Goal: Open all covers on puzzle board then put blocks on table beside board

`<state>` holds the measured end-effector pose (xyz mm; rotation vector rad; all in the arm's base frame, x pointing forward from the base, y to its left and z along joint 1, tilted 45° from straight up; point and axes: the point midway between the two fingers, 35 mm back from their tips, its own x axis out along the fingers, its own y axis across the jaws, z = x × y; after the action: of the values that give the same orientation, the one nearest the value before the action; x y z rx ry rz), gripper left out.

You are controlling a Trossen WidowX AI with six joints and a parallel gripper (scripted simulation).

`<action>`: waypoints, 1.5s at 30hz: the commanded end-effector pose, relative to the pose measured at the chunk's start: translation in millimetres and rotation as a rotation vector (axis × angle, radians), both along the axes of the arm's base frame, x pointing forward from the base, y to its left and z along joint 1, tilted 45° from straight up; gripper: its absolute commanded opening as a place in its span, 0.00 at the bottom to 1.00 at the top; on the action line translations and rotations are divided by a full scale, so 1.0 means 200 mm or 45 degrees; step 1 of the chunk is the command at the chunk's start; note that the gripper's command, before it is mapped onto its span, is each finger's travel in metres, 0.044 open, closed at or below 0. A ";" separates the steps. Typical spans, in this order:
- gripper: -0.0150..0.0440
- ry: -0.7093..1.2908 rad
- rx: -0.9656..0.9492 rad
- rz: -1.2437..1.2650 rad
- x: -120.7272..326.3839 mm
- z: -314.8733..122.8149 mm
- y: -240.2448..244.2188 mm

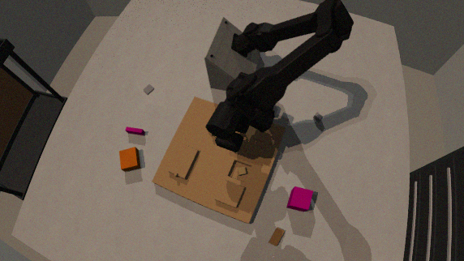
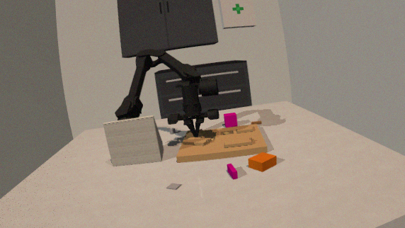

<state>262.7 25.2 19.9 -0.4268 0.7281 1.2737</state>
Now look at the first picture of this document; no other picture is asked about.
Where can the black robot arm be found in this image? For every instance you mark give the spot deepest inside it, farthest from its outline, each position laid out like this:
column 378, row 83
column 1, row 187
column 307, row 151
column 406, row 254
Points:
column 264, row 88

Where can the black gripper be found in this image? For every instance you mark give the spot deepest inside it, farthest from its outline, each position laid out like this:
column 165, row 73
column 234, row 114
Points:
column 234, row 143

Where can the magenta rectangular bar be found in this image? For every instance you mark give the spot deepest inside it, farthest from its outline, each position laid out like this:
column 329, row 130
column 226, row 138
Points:
column 134, row 131

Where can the magenta block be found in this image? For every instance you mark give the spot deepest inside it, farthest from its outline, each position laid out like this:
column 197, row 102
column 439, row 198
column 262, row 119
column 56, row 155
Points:
column 300, row 199

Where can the small brown rectangular tile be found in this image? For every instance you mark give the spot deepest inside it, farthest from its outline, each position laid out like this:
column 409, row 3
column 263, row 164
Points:
column 276, row 237

